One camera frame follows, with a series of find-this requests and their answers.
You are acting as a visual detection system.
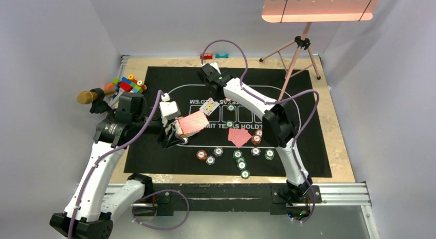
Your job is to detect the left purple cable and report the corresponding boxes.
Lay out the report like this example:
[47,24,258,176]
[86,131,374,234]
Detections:
[67,89,190,239]

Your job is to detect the small red chip stack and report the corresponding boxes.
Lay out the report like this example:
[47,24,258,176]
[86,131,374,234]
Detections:
[251,135,262,145]

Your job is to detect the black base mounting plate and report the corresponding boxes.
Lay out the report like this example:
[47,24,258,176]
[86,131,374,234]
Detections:
[132,183,322,216]

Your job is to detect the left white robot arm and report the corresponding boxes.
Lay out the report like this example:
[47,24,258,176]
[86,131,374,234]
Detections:
[49,91,186,238]

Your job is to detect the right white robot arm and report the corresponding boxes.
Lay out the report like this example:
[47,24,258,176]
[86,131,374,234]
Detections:
[197,64,311,201]

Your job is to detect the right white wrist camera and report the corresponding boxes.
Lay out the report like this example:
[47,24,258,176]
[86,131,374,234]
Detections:
[202,62,221,73]

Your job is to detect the red playing card box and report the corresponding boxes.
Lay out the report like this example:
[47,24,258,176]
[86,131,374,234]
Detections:
[166,119,184,138]

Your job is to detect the face up diamonds card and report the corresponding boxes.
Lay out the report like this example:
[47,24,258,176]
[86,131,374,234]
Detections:
[199,98,220,116]

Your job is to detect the single green chip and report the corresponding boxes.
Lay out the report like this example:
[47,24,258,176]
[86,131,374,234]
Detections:
[226,120,234,128]
[226,104,235,112]

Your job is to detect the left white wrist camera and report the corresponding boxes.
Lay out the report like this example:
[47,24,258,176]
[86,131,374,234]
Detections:
[159,101,181,126]

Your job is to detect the teal toy block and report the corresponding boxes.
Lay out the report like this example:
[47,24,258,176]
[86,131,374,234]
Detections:
[215,53,229,59]

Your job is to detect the colourful toy block vehicle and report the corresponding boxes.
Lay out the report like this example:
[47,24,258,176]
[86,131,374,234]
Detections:
[104,75,147,94]

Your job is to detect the pink tripod stand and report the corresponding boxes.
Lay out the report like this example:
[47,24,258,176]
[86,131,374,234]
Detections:
[259,22,321,100]

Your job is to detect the green poker chip stack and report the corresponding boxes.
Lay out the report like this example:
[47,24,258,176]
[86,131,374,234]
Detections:
[232,150,243,160]

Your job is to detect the red toy block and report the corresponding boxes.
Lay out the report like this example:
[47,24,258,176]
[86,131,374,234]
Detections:
[199,52,213,60]

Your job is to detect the aluminium rail frame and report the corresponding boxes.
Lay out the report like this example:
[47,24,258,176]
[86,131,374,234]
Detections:
[105,183,371,220]

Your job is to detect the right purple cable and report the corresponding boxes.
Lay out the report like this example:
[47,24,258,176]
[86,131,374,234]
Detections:
[202,39,321,225]

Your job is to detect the pink perforated panel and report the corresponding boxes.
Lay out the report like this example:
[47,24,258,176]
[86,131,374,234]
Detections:
[262,0,379,23]

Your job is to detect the gold microphone head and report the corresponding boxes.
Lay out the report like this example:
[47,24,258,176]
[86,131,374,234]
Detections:
[77,88,116,104]

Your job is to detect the single blue poker chip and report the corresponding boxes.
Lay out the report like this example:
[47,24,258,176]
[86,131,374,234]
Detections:
[181,138,189,145]

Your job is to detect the purple cable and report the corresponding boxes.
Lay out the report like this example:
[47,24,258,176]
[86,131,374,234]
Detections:
[67,89,190,239]
[202,39,321,225]

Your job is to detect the red backed card deck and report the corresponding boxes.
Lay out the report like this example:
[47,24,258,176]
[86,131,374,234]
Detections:
[177,111,209,137]

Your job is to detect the black poker table mat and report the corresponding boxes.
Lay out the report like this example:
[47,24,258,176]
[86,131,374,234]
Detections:
[124,67,332,178]

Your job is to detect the blue poker chip stack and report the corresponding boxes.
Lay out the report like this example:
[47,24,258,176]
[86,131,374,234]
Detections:
[213,147,224,157]

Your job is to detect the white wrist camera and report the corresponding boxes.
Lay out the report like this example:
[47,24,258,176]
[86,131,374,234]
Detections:
[159,101,181,126]
[202,62,221,73]

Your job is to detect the grey toy block post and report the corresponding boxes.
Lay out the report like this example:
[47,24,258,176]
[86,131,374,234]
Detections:
[108,90,124,108]

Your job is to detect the dealt red card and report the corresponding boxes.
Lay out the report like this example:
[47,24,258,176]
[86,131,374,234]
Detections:
[228,128,252,148]
[234,128,252,148]

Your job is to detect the red poker chip stack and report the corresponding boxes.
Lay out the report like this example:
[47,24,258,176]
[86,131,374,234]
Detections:
[196,150,208,161]

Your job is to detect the small green chip stack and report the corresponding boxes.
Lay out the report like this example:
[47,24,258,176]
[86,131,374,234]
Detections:
[264,149,275,160]

